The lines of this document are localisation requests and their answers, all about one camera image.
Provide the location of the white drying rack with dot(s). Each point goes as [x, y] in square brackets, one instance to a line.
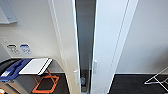
[158, 77]

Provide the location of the white wardrobe door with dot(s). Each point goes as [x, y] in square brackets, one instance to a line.
[110, 40]
[63, 40]

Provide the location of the grey wall box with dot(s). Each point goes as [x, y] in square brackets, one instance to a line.
[6, 11]

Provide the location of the blue white wall sign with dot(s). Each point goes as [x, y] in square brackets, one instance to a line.
[25, 49]

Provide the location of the white wardrobe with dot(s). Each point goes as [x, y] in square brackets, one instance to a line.
[131, 26]

